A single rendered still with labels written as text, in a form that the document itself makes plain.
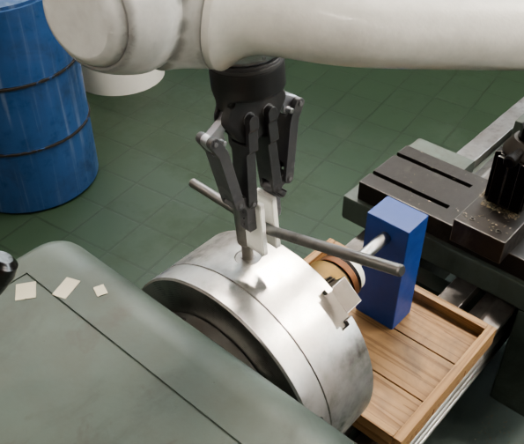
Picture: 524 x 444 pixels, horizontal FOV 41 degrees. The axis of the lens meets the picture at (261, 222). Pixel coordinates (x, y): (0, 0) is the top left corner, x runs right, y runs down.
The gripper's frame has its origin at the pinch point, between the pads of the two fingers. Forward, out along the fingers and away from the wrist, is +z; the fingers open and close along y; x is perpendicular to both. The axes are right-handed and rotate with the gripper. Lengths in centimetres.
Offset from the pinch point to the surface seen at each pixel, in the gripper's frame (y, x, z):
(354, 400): 2.1, -12.2, 22.1
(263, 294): -2.6, -2.4, 7.9
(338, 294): 7.2, -5.0, 12.6
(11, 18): 47, 186, 30
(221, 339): -8.3, -0.8, 12.1
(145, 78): 131, 251, 101
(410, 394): 22.8, -5.5, 43.7
